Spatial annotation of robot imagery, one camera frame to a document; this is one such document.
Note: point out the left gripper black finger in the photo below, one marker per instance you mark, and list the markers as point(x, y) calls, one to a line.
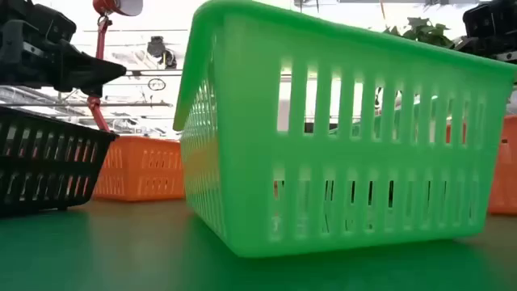
point(93, 74)

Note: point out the black slotted plastic basket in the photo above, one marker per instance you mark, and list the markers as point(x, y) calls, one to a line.
point(48, 161)

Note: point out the orange slotted plastic basket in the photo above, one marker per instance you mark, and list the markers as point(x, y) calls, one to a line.
point(141, 169)
point(505, 169)

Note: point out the green slotted plastic basket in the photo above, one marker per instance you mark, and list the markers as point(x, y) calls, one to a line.
point(250, 161)

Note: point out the red desk lamp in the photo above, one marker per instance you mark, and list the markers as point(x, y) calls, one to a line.
point(101, 40)

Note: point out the green leafy potted tree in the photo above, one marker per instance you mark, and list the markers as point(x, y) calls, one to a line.
point(424, 32)

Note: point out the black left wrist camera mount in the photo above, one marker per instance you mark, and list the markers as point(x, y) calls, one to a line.
point(36, 18)

